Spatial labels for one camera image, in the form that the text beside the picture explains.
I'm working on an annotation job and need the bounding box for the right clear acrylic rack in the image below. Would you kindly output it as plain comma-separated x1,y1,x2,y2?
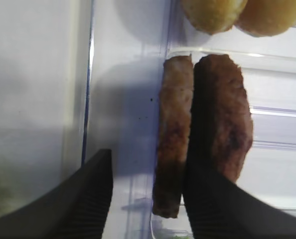
84,0,296,239

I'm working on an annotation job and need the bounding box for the brown meat patty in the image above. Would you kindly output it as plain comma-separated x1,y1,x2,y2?
152,56,194,219
188,54,254,183

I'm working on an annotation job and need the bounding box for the right top bun in rack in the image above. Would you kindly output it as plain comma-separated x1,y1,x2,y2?
235,0,296,37

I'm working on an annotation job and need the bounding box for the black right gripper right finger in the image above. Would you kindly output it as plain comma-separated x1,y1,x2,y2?
183,146,296,239

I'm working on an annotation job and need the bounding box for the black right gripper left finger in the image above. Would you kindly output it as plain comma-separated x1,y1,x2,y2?
0,149,113,239

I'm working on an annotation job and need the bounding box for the left top bun in rack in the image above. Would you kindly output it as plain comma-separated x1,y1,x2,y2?
180,0,247,35

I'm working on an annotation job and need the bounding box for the bun in rack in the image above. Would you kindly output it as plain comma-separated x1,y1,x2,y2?
235,0,296,37
180,0,247,35

